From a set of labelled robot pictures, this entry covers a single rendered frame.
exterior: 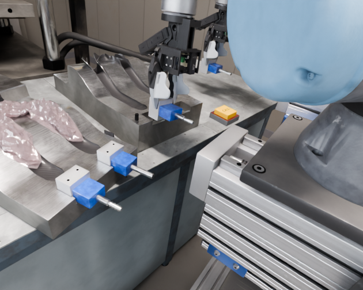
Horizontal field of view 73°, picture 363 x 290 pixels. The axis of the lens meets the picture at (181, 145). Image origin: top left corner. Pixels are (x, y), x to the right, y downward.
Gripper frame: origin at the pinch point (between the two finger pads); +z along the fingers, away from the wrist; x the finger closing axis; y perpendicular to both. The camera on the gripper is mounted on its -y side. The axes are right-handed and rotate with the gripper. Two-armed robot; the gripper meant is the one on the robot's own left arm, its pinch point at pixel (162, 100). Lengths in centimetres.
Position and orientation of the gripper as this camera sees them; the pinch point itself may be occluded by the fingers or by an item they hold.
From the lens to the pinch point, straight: 64.5
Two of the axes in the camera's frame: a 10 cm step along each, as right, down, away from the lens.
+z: -1.3, 8.7, 4.8
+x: 6.7, -2.8, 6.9
